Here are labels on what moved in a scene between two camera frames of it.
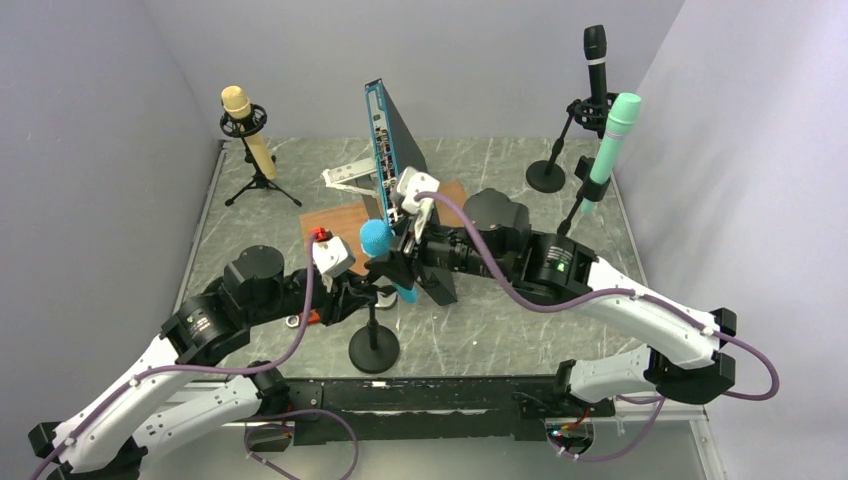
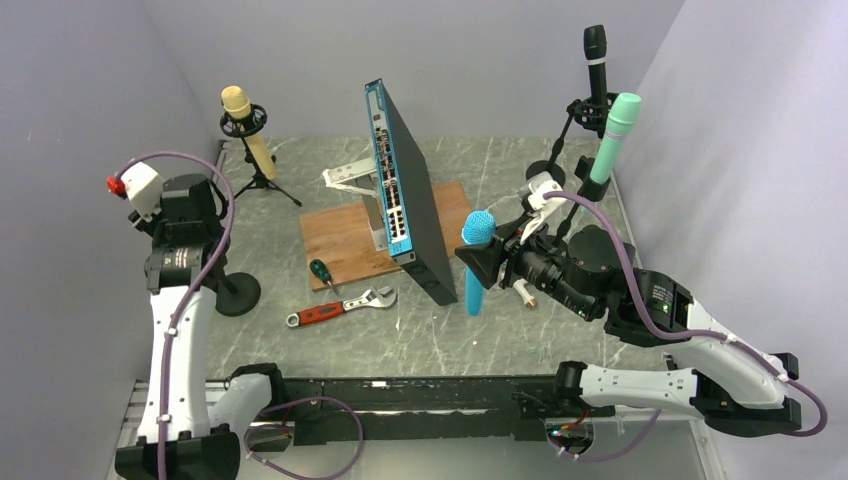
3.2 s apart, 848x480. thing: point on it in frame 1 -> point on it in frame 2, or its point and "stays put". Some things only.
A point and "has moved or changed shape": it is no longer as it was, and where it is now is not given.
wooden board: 349,221 stays put
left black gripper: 345,296 -> 158,229
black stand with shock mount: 592,117 stays put
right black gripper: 397,264 -> 486,259
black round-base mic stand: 373,348 has moved or changed shape
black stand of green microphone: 592,190 stays put
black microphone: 595,45 stays put
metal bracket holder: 358,178 stays put
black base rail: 370,410 stays put
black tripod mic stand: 253,121 stays put
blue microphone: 375,238 -> 478,226
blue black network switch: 395,151 stays put
